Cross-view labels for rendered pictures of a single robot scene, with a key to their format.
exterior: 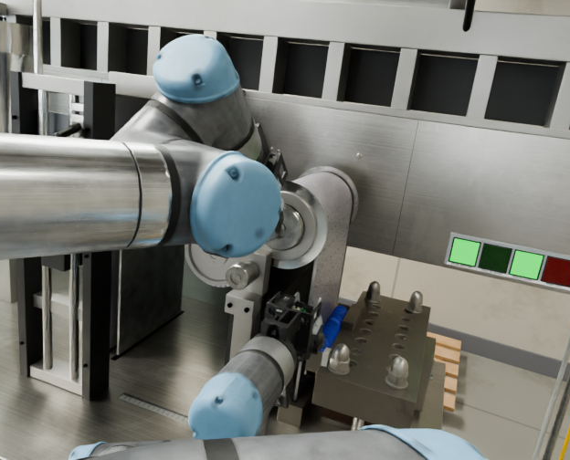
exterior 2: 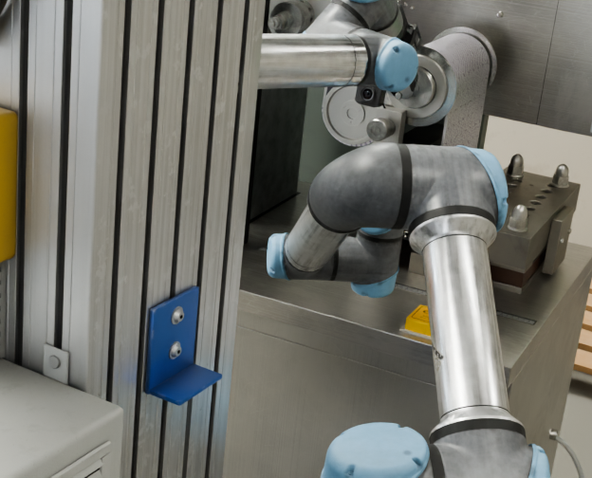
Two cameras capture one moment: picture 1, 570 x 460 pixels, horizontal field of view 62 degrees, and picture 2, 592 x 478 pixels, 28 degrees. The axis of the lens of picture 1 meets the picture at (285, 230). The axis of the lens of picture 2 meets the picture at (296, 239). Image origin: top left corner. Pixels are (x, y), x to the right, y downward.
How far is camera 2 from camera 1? 1.41 m
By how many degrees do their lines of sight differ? 7
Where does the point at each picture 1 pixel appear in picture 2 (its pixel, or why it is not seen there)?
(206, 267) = (343, 127)
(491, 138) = not seen: outside the picture
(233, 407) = not seen: hidden behind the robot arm
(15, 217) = (315, 69)
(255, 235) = (404, 81)
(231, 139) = (384, 21)
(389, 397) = (508, 236)
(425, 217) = (570, 82)
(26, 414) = not seen: hidden behind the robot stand
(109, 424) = (259, 264)
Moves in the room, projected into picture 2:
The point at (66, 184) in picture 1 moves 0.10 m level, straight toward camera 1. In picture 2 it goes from (330, 56) to (356, 74)
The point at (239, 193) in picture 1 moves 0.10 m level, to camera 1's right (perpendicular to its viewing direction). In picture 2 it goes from (398, 59) to (468, 68)
